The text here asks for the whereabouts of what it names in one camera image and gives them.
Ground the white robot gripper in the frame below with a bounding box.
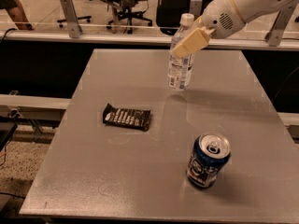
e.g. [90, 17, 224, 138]
[171, 0, 245, 58]

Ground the clear plastic water bottle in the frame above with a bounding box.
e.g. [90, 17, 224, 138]
[168, 13, 194, 90]

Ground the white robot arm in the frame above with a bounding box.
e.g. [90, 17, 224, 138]
[171, 0, 298, 58]

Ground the black rxbar chocolate wrapper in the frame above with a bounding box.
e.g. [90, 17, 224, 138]
[103, 104, 150, 132]

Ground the black cabinet on floor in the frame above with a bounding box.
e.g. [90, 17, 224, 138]
[156, 0, 212, 35]

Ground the blue soda can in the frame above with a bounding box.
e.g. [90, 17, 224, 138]
[186, 132, 231, 189]

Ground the person in dark shirt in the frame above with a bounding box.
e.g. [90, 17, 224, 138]
[0, 0, 33, 30]

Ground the right metal rail bracket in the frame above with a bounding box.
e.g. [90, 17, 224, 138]
[264, 6, 295, 47]

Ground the metal rail bracket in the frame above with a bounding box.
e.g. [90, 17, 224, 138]
[264, 6, 295, 47]
[60, 0, 81, 38]

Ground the left metal rail bracket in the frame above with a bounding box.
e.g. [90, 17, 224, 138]
[60, 0, 81, 38]

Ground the left side metal frame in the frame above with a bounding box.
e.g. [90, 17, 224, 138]
[0, 92, 71, 124]

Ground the horizontal metal rail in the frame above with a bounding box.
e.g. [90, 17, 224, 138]
[5, 30, 299, 51]

